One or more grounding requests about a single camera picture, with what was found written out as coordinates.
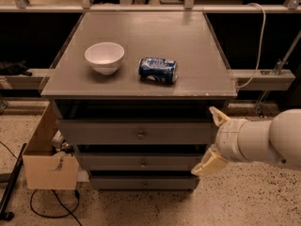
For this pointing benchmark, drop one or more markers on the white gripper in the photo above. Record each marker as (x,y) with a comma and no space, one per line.
(226,139)

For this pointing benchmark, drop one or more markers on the grey top drawer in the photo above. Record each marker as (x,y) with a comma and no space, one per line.
(79,132)

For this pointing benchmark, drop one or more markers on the grey drawer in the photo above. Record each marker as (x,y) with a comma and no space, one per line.
(144,183)
(79,132)
(138,161)

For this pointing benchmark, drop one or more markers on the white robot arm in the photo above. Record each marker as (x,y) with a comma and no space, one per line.
(276,142)

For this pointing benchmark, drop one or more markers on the grey drawer cabinet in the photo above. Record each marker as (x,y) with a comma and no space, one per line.
(80,93)

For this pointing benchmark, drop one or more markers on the grey middle drawer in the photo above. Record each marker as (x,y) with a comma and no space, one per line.
(138,161)

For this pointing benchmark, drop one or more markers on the grey bottom drawer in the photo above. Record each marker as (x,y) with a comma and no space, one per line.
(144,183)

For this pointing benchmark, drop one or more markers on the blue crushed soda can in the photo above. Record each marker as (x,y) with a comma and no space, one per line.
(158,69)

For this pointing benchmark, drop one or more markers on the metal diagonal strut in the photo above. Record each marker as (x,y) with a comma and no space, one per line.
(276,71)

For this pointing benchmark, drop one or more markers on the white bowl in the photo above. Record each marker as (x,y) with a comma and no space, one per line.
(104,57)

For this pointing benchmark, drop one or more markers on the cardboard box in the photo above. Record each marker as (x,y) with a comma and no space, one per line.
(44,168)

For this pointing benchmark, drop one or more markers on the black floor bar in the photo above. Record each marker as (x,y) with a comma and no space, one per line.
(10,180)

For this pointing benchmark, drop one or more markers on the black object on rail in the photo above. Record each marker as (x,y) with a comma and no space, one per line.
(14,68)

